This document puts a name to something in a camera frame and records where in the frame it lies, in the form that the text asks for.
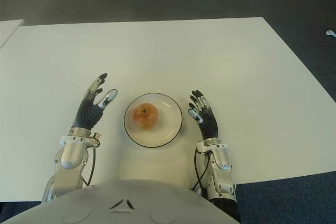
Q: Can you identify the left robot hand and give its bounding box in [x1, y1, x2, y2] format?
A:
[71, 72, 119, 130]

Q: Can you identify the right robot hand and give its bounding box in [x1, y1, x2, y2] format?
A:
[187, 89, 219, 140]

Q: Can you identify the red yellow apple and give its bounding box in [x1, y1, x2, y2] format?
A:
[132, 102, 159, 130]

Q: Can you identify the white plate with black rim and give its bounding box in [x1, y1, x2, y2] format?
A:
[123, 92, 183, 148]

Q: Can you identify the grey robot torso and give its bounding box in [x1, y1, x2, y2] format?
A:
[0, 179, 237, 224]

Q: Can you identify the white side table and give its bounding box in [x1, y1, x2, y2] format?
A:
[0, 19, 26, 49]

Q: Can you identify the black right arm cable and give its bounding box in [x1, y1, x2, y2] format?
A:
[193, 149, 211, 190]

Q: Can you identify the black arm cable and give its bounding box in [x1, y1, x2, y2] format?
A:
[193, 149, 211, 190]
[81, 140, 97, 187]

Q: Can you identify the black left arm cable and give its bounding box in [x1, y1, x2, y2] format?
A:
[81, 140, 97, 187]

